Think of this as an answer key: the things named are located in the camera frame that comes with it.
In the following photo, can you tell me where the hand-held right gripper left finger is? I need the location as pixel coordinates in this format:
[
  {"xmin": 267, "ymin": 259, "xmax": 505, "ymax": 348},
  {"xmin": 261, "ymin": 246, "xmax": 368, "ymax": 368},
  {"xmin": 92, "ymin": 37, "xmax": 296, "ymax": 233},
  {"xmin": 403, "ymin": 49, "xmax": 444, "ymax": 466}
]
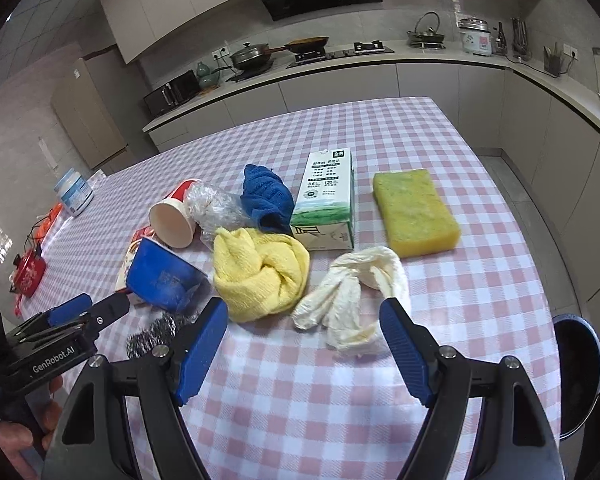
[{"xmin": 41, "ymin": 297, "xmax": 229, "ymax": 480}]

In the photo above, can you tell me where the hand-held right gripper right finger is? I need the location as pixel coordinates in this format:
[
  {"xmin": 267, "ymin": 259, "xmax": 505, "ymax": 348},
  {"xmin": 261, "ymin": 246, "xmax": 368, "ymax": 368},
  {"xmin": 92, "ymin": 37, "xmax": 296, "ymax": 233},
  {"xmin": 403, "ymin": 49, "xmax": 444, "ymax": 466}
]
[{"xmin": 379, "ymin": 297, "xmax": 567, "ymax": 480}]

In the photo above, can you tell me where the yellow green sponge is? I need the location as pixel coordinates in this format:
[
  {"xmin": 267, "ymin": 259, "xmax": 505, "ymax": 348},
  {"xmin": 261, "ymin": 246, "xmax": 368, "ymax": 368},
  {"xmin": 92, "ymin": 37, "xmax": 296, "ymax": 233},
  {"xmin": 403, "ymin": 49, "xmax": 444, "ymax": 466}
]
[{"xmin": 371, "ymin": 170, "xmax": 462, "ymax": 259}]

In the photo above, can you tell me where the black gas stove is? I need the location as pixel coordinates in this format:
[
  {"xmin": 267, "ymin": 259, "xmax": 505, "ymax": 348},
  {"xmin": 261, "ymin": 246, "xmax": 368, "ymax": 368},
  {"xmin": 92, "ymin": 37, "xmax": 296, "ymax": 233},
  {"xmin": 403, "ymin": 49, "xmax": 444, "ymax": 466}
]
[{"xmin": 286, "ymin": 40, "xmax": 396, "ymax": 65}]

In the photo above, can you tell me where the white jar with blue label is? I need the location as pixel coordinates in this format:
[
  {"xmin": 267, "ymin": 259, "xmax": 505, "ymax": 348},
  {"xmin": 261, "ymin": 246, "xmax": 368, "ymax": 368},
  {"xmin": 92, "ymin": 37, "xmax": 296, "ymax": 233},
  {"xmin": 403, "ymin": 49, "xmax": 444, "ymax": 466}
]
[{"xmin": 54, "ymin": 168, "xmax": 95, "ymax": 218}]

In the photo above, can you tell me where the black microwave oven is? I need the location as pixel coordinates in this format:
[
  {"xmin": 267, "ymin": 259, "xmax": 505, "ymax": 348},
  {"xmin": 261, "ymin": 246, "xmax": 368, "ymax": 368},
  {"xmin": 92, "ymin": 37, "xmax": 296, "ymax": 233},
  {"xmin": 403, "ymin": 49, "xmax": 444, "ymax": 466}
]
[{"xmin": 143, "ymin": 70, "xmax": 201, "ymax": 118}]

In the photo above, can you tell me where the steel wool scrubber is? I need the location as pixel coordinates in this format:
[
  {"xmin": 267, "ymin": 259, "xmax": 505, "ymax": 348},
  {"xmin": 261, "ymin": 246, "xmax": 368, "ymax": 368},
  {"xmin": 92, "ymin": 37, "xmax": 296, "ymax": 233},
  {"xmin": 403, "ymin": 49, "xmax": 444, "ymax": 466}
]
[{"xmin": 125, "ymin": 314, "xmax": 191, "ymax": 361}]

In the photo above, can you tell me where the blue cloth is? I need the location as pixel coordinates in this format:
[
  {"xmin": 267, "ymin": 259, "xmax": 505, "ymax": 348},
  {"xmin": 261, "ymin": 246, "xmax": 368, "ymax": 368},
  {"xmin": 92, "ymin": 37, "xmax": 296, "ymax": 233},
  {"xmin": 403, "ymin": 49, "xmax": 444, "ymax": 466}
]
[{"xmin": 240, "ymin": 163, "xmax": 296, "ymax": 234}]

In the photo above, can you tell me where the black induction cooker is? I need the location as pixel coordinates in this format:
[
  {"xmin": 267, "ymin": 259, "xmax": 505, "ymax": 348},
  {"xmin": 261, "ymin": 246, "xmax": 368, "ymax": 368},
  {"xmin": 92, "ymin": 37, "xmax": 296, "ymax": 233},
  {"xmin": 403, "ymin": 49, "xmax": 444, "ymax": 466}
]
[{"xmin": 225, "ymin": 62, "xmax": 276, "ymax": 83}]

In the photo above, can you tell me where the black frying pan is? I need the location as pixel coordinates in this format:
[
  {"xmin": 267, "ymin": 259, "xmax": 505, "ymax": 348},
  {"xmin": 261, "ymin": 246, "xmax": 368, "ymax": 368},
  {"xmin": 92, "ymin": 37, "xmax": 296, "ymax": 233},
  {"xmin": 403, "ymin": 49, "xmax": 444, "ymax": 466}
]
[{"xmin": 272, "ymin": 36, "xmax": 330, "ymax": 56}]

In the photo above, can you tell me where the pink white checked tablecloth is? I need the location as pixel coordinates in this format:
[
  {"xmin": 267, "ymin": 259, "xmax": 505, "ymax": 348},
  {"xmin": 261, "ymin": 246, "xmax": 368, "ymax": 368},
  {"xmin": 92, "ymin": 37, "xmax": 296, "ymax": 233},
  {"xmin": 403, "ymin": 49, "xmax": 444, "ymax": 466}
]
[{"xmin": 10, "ymin": 96, "xmax": 563, "ymax": 480}]

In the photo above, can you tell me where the red white paper cup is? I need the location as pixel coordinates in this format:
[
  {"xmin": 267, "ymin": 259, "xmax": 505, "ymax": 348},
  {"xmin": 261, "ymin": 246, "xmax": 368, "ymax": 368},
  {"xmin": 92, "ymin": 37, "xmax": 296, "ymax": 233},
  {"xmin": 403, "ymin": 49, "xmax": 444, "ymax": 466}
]
[{"xmin": 148, "ymin": 178, "xmax": 203, "ymax": 249}]

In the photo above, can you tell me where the beige refrigerator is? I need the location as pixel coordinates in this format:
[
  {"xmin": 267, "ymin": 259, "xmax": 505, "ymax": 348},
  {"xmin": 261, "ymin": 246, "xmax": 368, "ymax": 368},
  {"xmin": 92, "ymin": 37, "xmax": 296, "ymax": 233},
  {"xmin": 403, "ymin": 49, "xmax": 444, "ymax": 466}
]
[{"xmin": 50, "ymin": 52, "xmax": 130, "ymax": 171}]

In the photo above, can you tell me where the dark round trash bin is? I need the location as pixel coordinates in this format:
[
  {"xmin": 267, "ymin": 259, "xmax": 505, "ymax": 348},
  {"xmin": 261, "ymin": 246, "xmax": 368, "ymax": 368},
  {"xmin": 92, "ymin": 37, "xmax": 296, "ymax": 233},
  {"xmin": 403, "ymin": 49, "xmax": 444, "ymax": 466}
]
[{"xmin": 551, "ymin": 312, "xmax": 600, "ymax": 441}]

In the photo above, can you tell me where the red box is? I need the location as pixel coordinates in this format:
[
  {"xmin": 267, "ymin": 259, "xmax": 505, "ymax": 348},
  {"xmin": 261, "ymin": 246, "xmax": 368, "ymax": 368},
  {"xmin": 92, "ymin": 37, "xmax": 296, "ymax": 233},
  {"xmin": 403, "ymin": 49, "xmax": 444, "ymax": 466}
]
[{"xmin": 12, "ymin": 251, "xmax": 48, "ymax": 297}]

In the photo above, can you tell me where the white rice cooker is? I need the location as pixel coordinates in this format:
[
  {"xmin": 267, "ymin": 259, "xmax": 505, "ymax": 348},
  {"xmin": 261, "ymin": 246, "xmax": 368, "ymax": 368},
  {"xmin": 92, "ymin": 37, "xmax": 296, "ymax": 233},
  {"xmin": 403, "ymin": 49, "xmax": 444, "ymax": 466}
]
[{"xmin": 457, "ymin": 17, "xmax": 495, "ymax": 57}]

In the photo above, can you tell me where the green white milk carton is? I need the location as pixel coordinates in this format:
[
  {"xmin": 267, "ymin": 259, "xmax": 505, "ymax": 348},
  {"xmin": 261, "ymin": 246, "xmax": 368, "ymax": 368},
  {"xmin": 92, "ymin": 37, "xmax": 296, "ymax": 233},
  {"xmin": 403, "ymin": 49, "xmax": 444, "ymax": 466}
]
[{"xmin": 289, "ymin": 148, "xmax": 356, "ymax": 253}]

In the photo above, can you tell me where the red white snack wrapper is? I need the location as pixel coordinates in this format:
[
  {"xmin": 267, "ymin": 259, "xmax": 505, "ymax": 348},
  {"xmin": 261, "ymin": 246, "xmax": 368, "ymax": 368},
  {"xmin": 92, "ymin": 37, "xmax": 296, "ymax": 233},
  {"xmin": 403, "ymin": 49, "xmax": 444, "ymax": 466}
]
[{"xmin": 117, "ymin": 227, "xmax": 157, "ymax": 306}]

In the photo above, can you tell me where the wok with glass lid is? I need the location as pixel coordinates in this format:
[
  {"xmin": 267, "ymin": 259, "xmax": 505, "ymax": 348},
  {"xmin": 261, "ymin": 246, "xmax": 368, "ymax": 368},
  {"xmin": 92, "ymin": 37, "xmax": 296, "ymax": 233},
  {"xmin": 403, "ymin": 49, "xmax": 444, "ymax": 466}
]
[{"xmin": 406, "ymin": 11, "xmax": 447, "ymax": 50}]

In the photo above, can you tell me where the blue plastic cup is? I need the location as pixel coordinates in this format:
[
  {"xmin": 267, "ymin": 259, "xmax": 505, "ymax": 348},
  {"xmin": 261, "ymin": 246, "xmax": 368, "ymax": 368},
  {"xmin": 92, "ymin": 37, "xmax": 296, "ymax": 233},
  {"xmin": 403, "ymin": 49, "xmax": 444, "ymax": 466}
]
[{"xmin": 125, "ymin": 237, "xmax": 212, "ymax": 313}]

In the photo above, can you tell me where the grey utensil holder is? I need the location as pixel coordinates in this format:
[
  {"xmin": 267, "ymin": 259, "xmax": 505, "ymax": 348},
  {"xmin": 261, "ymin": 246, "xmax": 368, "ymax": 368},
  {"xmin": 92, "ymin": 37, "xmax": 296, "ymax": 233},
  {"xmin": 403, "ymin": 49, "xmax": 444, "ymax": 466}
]
[{"xmin": 543, "ymin": 45, "xmax": 566, "ymax": 77}]

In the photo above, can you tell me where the person's left hand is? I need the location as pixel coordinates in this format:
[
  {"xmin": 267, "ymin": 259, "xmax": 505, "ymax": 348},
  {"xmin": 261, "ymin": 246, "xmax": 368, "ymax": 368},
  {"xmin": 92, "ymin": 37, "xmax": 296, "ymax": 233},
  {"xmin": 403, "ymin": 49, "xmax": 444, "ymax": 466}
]
[{"xmin": 0, "ymin": 376, "xmax": 65, "ymax": 480}]

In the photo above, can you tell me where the yellow cloth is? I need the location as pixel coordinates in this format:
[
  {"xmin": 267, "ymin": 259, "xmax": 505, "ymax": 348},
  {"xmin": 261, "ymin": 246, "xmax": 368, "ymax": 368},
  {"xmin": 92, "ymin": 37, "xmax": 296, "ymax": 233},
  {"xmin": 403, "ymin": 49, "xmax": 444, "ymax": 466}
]
[{"xmin": 212, "ymin": 227, "xmax": 311, "ymax": 324}]

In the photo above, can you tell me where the crushed clear plastic bottle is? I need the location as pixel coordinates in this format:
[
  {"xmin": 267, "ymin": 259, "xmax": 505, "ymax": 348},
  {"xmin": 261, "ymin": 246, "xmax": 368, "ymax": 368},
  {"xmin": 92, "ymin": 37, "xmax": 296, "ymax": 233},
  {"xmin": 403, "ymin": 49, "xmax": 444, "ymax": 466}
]
[{"xmin": 186, "ymin": 182, "xmax": 253, "ymax": 242}]

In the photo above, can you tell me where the metal utensil rack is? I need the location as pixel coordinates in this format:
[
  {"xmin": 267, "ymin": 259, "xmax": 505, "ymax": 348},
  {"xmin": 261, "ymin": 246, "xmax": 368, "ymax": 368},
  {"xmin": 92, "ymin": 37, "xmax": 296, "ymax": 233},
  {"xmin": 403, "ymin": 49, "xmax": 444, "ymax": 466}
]
[{"xmin": 510, "ymin": 16, "xmax": 530, "ymax": 61}]

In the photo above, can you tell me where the orange object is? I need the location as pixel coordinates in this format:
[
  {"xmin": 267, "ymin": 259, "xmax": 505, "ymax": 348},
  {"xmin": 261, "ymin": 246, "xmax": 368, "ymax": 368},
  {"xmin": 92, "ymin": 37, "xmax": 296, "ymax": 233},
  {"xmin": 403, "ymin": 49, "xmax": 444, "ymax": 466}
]
[{"xmin": 36, "ymin": 202, "xmax": 63, "ymax": 238}]

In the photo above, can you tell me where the green ceramic vase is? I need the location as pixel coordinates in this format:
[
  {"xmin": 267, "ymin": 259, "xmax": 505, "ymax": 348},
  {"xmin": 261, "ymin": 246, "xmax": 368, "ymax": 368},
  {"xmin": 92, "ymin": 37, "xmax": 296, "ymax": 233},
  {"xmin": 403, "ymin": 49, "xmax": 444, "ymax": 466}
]
[{"xmin": 196, "ymin": 61, "xmax": 223, "ymax": 90}]

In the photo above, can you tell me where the white paper towel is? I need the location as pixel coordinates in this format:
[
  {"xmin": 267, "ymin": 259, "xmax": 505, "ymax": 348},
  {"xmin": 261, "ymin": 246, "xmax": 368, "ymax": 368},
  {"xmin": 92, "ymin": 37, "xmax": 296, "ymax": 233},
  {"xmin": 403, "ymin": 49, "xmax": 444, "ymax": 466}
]
[{"xmin": 291, "ymin": 246, "xmax": 412, "ymax": 359}]

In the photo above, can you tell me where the steel pot with lid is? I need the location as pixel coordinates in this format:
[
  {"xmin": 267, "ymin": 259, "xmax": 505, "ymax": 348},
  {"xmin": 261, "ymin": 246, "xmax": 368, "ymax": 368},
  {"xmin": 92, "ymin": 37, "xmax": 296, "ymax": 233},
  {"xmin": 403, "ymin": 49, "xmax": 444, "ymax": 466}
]
[{"xmin": 229, "ymin": 42, "xmax": 276, "ymax": 72}]

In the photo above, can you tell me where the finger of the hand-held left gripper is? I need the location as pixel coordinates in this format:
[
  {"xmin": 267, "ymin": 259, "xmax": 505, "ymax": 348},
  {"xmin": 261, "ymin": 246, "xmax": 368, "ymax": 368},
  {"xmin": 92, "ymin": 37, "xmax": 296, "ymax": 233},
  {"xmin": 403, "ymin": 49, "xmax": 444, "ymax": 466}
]
[
  {"xmin": 80, "ymin": 291, "xmax": 132, "ymax": 348},
  {"xmin": 10, "ymin": 293, "xmax": 93, "ymax": 341}
]

